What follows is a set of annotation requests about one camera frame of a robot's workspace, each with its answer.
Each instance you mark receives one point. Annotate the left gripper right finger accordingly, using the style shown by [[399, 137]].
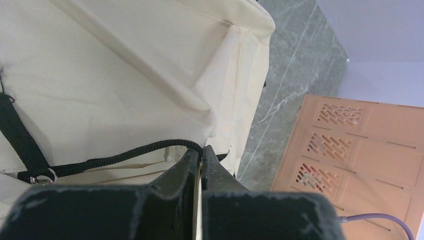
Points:
[[232, 212]]

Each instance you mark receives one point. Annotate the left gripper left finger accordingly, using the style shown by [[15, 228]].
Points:
[[163, 209]]

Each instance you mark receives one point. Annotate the beige canvas backpack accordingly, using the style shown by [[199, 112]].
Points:
[[93, 79]]

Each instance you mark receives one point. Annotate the orange plastic file organizer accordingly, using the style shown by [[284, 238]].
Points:
[[364, 157]]

